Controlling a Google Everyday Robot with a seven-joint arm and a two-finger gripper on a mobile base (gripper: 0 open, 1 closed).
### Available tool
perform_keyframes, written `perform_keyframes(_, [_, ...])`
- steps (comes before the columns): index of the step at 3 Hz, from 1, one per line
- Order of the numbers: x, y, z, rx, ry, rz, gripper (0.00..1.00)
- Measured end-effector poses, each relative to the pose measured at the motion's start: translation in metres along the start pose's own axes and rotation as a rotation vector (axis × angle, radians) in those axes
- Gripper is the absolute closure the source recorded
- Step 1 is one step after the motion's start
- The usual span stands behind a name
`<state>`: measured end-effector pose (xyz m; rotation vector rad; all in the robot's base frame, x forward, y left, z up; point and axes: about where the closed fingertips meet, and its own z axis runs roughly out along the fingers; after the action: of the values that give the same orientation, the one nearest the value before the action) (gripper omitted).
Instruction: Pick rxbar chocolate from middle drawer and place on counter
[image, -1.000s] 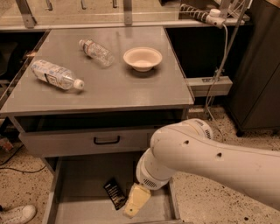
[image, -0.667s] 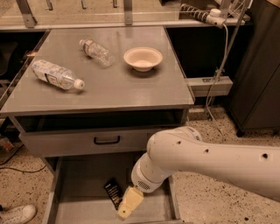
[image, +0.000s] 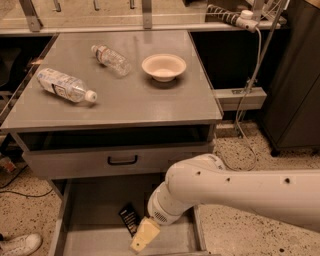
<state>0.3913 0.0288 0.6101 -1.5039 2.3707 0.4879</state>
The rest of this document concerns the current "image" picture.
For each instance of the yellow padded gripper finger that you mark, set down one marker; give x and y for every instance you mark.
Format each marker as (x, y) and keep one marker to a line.
(147, 231)

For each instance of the black rxbar chocolate wrapper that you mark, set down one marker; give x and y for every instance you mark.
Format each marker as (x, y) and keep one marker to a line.
(130, 218)

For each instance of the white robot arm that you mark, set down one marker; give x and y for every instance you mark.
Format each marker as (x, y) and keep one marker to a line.
(289, 196)

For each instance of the open grey middle drawer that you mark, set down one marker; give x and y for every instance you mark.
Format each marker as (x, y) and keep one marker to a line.
(89, 223)

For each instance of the grey metal drawer cabinet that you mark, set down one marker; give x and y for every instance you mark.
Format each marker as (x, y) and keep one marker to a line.
(134, 110)

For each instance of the grey top drawer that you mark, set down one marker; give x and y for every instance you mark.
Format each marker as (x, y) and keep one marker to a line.
(92, 162)

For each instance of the white sneaker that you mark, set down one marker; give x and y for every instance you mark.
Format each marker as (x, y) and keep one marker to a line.
(23, 245)

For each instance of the large labelled water bottle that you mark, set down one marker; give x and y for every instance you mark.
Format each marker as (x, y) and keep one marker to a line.
(65, 86)

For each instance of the white paper bowl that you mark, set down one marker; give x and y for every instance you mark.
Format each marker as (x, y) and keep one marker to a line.
(164, 67)

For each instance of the small clear water bottle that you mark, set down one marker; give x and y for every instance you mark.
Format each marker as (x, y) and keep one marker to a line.
(113, 60)

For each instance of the dark cabinet on wheels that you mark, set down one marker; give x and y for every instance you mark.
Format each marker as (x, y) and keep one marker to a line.
(290, 116)

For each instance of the white power strip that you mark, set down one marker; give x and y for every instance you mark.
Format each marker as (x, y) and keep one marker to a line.
(243, 20)

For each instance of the black drawer handle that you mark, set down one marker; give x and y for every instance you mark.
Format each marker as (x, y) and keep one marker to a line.
(112, 161)

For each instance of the grey back shelf frame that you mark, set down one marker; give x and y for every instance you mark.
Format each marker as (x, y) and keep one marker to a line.
(54, 16)

